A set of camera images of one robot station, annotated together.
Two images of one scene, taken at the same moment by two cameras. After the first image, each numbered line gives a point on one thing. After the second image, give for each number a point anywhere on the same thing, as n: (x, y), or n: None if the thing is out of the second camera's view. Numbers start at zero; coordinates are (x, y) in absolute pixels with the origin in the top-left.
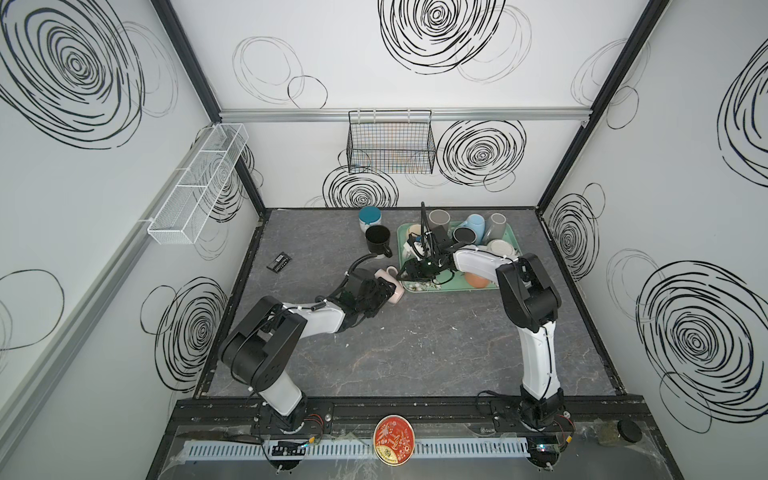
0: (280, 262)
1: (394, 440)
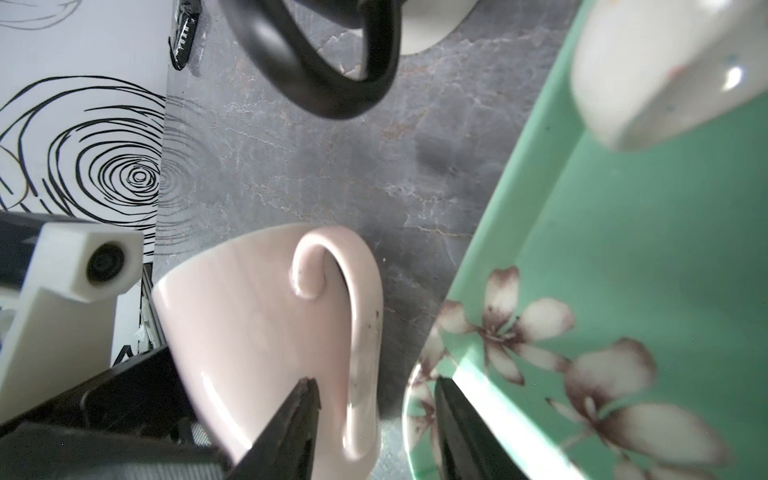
0: (187, 16)
1: None
